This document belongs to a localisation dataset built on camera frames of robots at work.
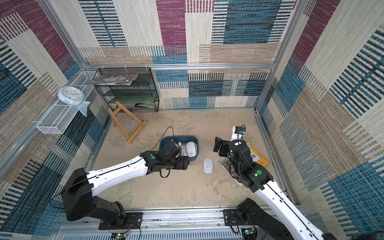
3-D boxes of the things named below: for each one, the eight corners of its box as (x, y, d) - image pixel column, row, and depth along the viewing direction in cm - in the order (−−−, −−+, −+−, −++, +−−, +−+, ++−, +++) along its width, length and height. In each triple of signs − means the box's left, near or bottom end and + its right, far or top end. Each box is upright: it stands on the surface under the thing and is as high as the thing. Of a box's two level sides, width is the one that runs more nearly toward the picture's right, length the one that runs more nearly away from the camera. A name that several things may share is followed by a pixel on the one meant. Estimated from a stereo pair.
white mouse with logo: (203, 174, 90) (203, 172, 88) (202, 159, 96) (202, 157, 94) (213, 174, 90) (214, 172, 88) (212, 159, 96) (212, 157, 94)
